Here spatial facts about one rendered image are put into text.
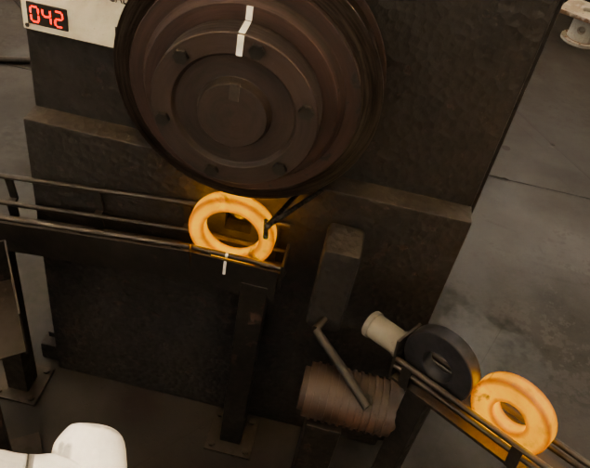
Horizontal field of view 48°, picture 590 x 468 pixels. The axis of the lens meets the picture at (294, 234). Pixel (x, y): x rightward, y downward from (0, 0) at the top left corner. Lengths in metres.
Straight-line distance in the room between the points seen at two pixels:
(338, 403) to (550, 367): 1.15
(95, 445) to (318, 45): 0.66
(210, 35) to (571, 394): 1.78
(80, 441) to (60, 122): 0.77
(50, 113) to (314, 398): 0.83
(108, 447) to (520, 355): 1.74
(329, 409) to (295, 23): 0.81
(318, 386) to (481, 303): 1.20
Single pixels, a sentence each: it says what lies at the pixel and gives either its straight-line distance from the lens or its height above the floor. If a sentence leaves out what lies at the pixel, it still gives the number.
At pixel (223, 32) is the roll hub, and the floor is 1.25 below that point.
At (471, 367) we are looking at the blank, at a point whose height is 0.76.
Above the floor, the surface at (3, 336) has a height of 0.61.
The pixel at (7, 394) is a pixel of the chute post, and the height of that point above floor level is 0.01.
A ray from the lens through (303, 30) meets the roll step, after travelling 1.06.
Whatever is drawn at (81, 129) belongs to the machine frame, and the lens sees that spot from 1.48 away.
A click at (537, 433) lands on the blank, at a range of 1.28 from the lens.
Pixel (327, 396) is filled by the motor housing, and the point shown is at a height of 0.52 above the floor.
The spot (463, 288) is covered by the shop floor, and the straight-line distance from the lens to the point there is 2.57.
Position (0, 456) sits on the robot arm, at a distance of 0.95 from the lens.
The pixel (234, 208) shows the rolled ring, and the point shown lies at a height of 0.83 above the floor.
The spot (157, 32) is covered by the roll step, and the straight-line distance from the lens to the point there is 1.14.
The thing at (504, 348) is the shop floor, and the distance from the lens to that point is 2.44.
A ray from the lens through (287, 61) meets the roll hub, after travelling 1.03.
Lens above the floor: 1.70
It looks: 42 degrees down
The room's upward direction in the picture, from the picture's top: 11 degrees clockwise
